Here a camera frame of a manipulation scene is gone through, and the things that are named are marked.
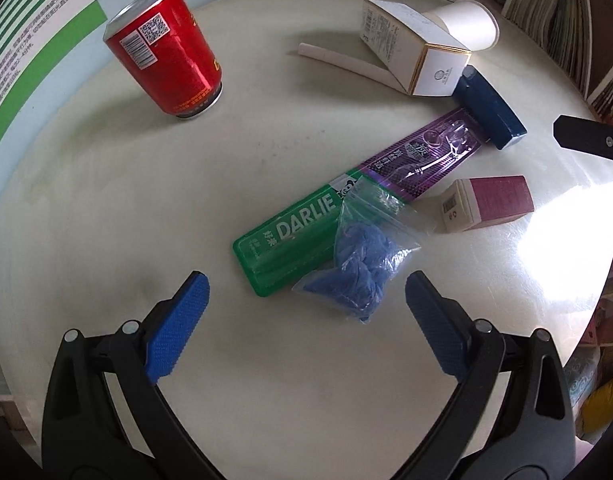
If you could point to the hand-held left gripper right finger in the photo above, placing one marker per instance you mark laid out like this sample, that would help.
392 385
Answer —
436 325

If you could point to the red drink can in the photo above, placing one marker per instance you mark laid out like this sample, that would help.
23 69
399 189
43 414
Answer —
166 50

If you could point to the row of pale books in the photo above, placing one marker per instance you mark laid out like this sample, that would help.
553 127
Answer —
551 5

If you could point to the green toothpaste box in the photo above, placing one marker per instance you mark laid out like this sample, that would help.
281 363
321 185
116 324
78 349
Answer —
286 240

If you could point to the purple toothbrush pack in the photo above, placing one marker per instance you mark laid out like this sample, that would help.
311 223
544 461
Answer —
426 155

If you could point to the wooden bookshelf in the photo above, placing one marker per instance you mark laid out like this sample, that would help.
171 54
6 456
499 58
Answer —
606 72

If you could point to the green and white wall poster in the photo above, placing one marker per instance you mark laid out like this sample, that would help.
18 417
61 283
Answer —
36 25

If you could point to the navy blue box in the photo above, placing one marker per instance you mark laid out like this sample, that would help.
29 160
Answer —
491 110

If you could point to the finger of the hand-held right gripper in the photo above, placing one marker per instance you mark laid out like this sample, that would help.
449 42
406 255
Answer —
586 135

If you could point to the white carton box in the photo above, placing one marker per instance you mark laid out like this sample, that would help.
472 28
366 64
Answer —
401 45

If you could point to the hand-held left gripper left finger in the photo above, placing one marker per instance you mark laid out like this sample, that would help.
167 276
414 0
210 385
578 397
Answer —
179 330

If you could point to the small maroon box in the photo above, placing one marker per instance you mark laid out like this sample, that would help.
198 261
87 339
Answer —
501 197

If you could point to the white paper cup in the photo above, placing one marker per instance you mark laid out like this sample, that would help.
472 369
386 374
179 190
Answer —
471 22

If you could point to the zip bag of blue gloves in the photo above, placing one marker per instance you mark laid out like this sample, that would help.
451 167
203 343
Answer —
361 260

